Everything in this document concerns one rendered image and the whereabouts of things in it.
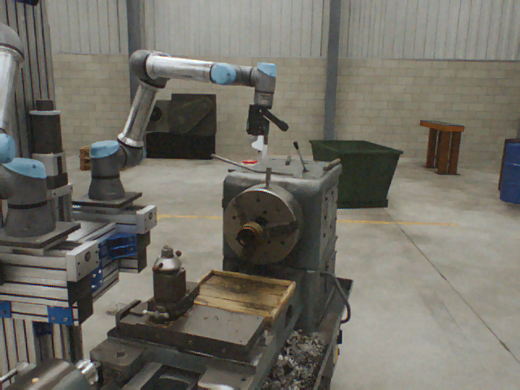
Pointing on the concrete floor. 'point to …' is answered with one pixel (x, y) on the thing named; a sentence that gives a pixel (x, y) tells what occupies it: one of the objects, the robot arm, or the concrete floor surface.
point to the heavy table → (443, 145)
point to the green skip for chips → (360, 171)
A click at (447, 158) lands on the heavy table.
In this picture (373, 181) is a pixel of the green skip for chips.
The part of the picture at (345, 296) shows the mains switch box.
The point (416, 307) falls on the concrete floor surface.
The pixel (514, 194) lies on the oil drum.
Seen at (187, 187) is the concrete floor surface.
